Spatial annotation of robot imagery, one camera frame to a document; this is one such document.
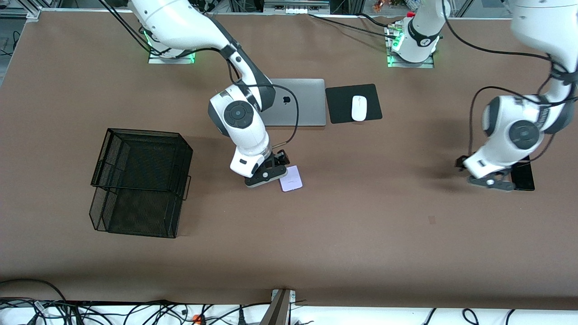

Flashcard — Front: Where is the lilac flip phone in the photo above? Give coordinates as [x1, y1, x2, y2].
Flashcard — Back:
[279, 165, 303, 193]

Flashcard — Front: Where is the black cracked smartphone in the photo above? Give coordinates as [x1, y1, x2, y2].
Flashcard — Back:
[513, 156, 536, 191]

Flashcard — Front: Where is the silver closed laptop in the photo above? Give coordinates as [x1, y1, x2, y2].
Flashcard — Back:
[260, 79, 326, 127]

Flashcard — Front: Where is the black mouse pad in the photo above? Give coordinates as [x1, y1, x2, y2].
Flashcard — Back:
[325, 84, 383, 124]

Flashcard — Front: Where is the white computer mouse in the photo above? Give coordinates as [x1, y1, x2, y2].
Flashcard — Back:
[351, 95, 367, 122]

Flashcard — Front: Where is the black mesh two-tier tray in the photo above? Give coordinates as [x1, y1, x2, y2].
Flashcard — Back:
[89, 128, 194, 239]

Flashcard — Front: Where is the grey power strip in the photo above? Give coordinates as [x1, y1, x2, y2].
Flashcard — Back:
[263, 0, 331, 15]

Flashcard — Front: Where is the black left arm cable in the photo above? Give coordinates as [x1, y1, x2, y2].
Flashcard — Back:
[440, 0, 578, 165]

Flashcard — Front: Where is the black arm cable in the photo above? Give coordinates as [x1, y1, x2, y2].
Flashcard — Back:
[226, 54, 300, 149]
[440, 0, 578, 165]

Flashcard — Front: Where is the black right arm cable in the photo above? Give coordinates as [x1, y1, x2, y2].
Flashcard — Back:
[226, 54, 300, 149]

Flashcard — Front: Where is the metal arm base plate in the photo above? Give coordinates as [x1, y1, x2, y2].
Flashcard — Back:
[385, 23, 435, 69]
[148, 41, 199, 65]

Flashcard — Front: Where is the long black table cable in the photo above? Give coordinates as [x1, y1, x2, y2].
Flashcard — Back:
[308, 14, 396, 37]

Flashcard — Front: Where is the short black table cable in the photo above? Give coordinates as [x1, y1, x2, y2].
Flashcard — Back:
[357, 13, 390, 28]

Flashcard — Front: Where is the black looped floor cable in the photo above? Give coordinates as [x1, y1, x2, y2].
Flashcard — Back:
[0, 279, 68, 316]

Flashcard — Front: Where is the aluminium frame profile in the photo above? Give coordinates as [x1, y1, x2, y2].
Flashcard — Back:
[0, 6, 42, 21]

